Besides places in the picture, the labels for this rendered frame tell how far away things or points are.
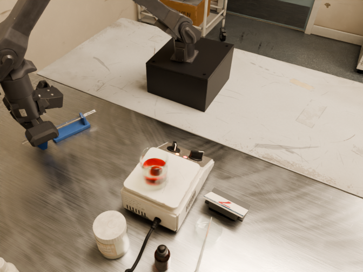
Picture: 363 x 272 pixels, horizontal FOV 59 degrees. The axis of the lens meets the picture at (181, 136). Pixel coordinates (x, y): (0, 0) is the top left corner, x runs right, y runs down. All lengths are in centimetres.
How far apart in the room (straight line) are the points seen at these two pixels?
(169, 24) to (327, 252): 62
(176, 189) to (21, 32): 42
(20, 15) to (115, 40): 62
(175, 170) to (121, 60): 59
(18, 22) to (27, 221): 39
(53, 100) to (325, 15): 305
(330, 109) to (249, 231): 50
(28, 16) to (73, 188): 36
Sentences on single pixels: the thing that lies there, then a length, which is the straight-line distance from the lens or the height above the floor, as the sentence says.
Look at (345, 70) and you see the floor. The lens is 314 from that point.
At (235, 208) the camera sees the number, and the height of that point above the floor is 92.
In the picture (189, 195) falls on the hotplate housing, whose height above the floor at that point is 97.
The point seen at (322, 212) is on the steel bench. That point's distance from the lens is 77.
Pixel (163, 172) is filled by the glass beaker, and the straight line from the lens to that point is 59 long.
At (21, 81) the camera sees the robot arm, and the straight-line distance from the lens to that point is 74.
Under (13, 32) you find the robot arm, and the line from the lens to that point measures 70.
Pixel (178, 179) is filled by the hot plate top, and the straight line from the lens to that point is 64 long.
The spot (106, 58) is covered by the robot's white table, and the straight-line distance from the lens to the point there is 117.
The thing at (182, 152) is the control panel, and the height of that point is 94.
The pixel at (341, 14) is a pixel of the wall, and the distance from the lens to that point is 352.
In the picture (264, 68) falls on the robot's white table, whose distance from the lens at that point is 115.
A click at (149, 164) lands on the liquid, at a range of 61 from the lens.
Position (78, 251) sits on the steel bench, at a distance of 68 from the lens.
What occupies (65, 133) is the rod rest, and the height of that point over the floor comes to 91.
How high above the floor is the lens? 150
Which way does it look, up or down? 45 degrees down
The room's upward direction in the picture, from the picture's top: 2 degrees clockwise
